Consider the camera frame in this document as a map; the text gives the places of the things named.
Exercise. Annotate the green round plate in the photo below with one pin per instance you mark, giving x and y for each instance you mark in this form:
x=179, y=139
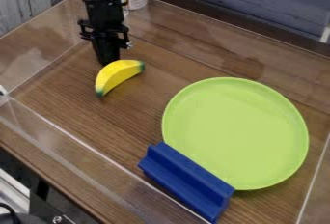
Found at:
x=240, y=129

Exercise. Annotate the yellow toy banana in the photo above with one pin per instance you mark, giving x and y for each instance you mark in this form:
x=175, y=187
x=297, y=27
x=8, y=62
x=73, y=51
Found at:
x=114, y=74

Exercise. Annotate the blue plastic block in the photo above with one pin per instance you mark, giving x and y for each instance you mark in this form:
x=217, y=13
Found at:
x=199, y=190

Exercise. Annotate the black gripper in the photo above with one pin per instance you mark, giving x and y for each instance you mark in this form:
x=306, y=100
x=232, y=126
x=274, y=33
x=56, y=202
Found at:
x=105, y=29

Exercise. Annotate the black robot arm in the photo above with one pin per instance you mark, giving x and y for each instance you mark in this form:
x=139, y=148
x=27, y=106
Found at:
x=105, y=29

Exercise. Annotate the clear acrylic enclosure wall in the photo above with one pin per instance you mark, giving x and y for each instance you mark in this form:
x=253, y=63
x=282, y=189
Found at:
x=82, y=141

